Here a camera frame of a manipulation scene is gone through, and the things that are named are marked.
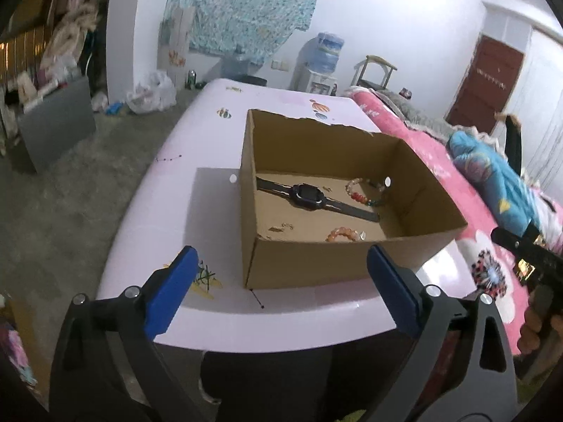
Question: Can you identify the wooden stool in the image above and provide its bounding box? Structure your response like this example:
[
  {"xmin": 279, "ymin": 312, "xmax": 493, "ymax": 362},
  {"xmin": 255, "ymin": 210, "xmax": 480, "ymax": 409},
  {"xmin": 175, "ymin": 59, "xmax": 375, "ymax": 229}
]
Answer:
[{"xmin": 354, "ymin": 55, "xmax": 398, "ymax": 91}]

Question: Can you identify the brown cardboard box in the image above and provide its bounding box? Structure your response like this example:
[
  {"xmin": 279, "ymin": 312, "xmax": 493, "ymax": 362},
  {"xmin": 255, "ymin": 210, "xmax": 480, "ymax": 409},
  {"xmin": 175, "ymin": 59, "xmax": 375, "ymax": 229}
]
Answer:
[{"xmin": 240, "ymin": 109, "xmax": 468, "ymax": 291}]

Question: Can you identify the pink bead bracelet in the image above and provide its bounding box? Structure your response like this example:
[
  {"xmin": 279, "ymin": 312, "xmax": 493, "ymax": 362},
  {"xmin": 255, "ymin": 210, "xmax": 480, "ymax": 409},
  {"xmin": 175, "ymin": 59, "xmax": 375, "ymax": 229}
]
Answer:
[{"xmin": 326, "ymin": 226, "xmax": 367, "ymax": 243}]

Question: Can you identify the white water dispenser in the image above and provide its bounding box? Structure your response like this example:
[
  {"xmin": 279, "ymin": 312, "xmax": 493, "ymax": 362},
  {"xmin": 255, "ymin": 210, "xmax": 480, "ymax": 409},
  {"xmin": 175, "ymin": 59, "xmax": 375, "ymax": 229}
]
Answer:
[{"xmin": 299, "ymin": 68, "xmax": 339, "ymax": 96}]

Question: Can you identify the teal patterned hanging cloth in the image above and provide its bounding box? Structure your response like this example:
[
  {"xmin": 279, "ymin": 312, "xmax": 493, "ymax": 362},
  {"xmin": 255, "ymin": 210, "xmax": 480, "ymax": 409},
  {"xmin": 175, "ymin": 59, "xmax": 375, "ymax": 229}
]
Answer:
[{"xmin": 165, "ymin": 0, "xmax": 324, "ymax": 64}]

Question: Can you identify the white wardrobe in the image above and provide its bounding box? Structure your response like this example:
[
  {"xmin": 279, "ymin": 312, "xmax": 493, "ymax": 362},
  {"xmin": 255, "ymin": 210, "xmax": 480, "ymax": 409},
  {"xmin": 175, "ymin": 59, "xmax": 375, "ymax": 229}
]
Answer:
[{"xmin": 506, "ymin": 18, "xmax": 563, "ymax": 177}]

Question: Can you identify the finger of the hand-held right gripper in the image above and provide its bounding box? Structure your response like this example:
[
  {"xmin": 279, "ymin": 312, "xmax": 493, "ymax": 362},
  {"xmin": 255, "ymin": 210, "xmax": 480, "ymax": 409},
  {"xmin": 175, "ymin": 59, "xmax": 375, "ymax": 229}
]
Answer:
[
  {"xmin": 504, "ymin": 114, "xmax": 540, "ymax": 239},
  {"xmin": 490, "ymin": 226, "xmax": 545, "ymax": 265}
]

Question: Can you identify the grey blanket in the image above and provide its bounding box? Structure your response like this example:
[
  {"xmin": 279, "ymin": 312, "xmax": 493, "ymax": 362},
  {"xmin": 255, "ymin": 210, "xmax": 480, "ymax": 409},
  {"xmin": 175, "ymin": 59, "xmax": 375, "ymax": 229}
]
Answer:
[{"xmin": 378, "ymin": 90, "xmax": 467, "ymax": 139}]

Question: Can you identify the blue printed blanket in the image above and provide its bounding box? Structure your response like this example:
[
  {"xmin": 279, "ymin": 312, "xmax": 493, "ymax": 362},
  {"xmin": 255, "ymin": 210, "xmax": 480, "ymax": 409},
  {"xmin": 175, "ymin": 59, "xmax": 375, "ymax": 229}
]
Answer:
[{"xmin": 448, "ymin": 129, "xmax": 550, "ymax": 236}]

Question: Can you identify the pink floral blanket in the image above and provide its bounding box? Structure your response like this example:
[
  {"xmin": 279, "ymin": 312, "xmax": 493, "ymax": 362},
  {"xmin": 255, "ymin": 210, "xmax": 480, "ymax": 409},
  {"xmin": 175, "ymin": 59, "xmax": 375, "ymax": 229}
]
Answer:
[{"xmin": 347, "ymin": 88, "xmax": 533, "ymax": 357}]

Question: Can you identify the white plastic bag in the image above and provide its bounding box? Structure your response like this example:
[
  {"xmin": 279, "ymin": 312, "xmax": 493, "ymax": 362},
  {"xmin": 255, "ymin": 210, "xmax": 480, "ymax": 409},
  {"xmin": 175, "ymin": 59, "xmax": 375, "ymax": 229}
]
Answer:
[{"xmin": 127, "ymin": 70, "xmax": 177, "ymax": 114}]

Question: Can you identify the brown wooden door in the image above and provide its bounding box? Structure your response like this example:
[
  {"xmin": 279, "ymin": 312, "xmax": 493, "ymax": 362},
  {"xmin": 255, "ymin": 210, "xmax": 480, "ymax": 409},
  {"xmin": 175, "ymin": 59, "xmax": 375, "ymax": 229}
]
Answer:
[{"xmin": 445, "ymin": 35, "xmax": 526, "ymax": 135}]

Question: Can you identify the blue water bottle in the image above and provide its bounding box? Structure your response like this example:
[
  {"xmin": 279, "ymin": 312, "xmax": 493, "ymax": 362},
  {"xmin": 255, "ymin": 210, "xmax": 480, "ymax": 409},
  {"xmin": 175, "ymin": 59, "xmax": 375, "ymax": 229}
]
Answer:
[
  {"xmin": 220, "ymin": 46, "xmax": 256, "ymax": 81},
  {"xmin": 308, "ymin": 32, "xmax": 345, "ymax": 73}
]

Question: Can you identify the pile of pale clothes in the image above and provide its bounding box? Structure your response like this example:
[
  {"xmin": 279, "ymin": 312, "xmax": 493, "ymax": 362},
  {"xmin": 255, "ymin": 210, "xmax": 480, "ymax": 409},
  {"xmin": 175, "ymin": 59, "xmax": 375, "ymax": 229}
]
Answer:
[{"xmin": 39, "ymin": 0, "xmax": 102, "ymax": 84}]

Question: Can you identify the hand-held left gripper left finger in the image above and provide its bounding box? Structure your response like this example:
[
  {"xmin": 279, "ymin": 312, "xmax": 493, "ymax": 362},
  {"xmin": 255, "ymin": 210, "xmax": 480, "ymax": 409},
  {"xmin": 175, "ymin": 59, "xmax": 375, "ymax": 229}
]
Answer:
[{"xmin": 48, "ymin": 245, "xmax": 200, "ymax": 422}]

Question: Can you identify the multicoloured bead bracelet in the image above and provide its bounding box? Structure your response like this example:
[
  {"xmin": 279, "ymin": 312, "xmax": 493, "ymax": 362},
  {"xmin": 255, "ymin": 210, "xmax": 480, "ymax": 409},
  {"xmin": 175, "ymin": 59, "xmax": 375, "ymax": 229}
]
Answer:
[{"xmin": 345, "ymin": 178, "xmax": 390, "ymax": 206}]

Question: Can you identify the black purple smartwatch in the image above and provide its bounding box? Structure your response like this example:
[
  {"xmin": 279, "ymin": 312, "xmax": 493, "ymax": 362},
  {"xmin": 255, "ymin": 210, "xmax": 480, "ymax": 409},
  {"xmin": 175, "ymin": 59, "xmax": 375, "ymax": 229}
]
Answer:
[{"xmin": 256, "ymin": 177, "xmax": 381, "ymax": 223}]

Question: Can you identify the cartoon print cardboard box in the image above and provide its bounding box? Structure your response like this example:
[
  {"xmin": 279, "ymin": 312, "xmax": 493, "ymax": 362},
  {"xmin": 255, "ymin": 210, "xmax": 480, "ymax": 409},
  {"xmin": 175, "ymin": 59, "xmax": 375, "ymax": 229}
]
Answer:
[{"xmin": 0, "ymin": 299, "xmax": 38, "ymax": 388}]

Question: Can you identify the person's right hand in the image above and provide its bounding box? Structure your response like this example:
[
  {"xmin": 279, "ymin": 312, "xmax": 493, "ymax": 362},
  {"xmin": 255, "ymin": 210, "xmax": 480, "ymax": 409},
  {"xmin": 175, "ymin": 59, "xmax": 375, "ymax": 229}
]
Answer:
[{"xmin": 519, "ymin": 285, "xmax": 556, "ymax": 355}]

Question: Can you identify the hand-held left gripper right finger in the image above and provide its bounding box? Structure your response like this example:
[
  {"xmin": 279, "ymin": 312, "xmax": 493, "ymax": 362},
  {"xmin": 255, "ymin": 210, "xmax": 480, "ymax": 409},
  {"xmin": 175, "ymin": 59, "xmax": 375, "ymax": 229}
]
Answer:
[{"xmin": 366, "ymin": 244, "xmax": 518, "ymax": 422}]

